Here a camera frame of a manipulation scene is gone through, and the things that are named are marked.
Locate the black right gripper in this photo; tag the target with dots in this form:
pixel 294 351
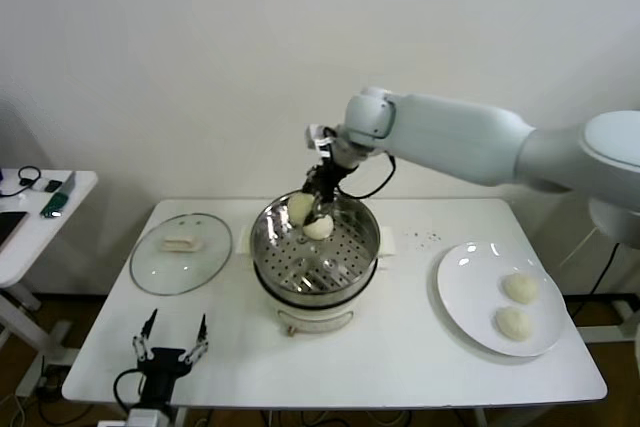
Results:
pixel 331 172

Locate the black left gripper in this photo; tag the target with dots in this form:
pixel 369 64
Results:
pixel 165 362

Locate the white steamed baozi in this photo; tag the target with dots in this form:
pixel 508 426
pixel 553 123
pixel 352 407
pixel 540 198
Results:
pixel 299 209
pixel 520 288
pixel 320 231
pixel 513 323

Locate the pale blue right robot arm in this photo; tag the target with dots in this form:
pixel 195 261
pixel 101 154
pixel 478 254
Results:
pixel 450 137

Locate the perforated steel steamer basket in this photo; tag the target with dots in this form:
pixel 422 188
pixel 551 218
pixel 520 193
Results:
pixel 350 267

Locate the white table leg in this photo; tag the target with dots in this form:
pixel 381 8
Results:
pixel 481 418
pixel 181 418

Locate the white electric cooker base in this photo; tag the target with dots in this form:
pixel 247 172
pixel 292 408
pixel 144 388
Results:
pixel 310 319

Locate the black floor adapter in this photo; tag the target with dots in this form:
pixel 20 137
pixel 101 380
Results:
pixel 47 384

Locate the white side table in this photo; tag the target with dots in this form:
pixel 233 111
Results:
pixel 30 257

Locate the green and grey tool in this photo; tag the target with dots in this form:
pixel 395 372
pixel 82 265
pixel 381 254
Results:
pixel 54 207

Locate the small black device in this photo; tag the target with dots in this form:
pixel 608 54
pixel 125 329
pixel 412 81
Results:
pixel 51 186

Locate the white round plate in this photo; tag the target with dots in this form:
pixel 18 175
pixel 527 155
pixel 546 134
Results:
pixel 470 307

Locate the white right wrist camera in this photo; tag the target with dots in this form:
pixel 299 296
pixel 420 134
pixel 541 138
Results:
pixel 316 136

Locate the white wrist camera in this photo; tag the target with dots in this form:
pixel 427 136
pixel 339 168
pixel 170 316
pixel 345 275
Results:
pixel 149 419
pixel 316 136

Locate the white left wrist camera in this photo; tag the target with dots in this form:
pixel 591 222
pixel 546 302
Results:
pixel 149 419

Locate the white desk frame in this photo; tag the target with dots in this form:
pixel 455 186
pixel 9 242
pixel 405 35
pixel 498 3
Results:
pixel 600 335

